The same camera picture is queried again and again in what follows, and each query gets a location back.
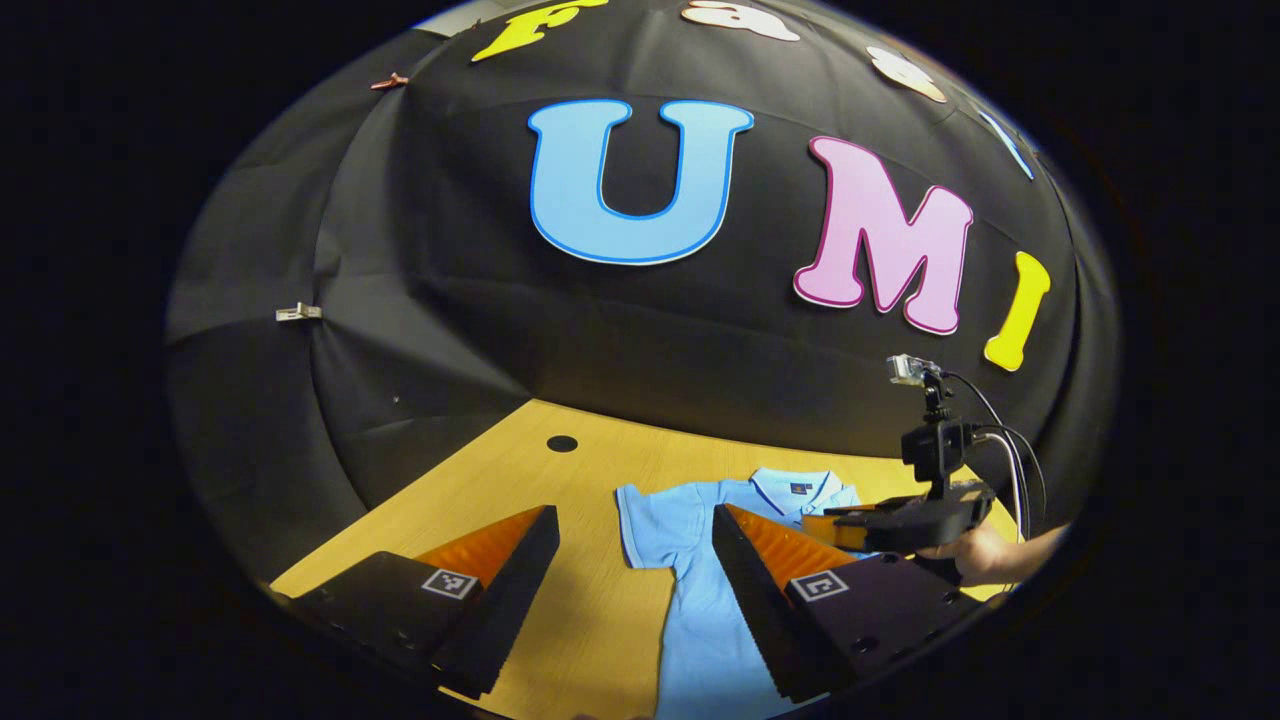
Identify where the light blue T-shirt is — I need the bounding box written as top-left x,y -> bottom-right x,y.
615,467 -> 873,720

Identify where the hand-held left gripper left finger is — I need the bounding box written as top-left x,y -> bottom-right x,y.
288,505 -> 561,701

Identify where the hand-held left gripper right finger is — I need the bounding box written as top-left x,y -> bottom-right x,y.
712,503 -> 986,704

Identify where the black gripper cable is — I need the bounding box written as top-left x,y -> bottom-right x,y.
943,370 -> 1049,536

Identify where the black backdrop cloth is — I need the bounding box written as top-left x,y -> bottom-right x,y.
165,0 -> 1121,581

